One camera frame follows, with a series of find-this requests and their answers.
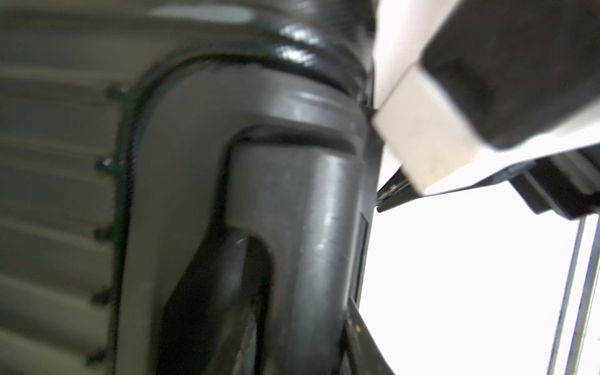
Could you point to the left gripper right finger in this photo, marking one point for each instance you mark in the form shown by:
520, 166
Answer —
362, 352

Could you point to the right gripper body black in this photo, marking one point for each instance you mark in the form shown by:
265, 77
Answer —
504, 92

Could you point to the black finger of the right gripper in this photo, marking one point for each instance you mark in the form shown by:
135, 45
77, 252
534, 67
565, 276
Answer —
396, 191

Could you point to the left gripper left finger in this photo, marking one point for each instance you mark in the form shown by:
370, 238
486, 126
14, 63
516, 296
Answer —
239, 354

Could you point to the black hard-shell suitcase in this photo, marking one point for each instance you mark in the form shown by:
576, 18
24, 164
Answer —
163, 162

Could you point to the aluminium front rail frame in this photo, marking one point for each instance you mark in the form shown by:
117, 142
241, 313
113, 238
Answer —
575, 349

